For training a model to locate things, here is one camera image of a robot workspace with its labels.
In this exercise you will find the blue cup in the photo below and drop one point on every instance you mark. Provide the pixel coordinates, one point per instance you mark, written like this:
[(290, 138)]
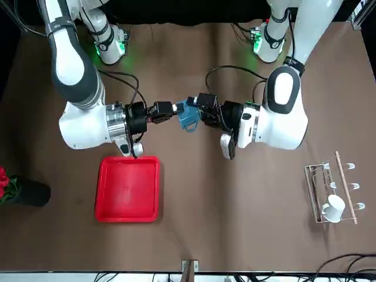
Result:
[(188, 116)]

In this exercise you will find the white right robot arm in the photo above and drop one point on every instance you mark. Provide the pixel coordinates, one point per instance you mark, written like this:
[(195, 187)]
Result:
[(67, 61)]

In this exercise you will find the metal table edge bracket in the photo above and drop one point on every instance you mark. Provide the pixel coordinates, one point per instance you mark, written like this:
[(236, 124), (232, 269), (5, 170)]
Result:
[(189, 267)]

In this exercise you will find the red artificial tulip bouquet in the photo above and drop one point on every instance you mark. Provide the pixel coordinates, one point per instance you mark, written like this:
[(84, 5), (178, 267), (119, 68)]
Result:
[(4, 179)]

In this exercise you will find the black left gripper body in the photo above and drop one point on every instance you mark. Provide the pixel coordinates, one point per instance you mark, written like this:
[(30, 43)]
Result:
[(232, 114)]

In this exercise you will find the aluminium frame profile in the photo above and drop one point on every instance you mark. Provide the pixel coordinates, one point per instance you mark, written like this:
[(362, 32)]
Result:
[(359, 14)]

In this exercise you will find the red plastic tray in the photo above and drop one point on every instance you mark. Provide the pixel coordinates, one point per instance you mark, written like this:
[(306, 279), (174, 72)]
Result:
[(126, 191)]

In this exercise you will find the black cylindrical vase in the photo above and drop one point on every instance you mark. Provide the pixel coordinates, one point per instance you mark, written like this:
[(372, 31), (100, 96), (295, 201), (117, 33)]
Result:
[(32, 194)]

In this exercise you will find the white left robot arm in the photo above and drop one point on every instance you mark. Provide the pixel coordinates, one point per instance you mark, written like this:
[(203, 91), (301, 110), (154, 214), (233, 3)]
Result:
[(282, 123)]

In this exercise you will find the white cup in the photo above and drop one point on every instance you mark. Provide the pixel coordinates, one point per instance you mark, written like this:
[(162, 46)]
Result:
[(335, 207)]

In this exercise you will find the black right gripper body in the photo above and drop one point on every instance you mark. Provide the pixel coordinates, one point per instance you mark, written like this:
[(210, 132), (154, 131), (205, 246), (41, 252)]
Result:
[(136, 117)]

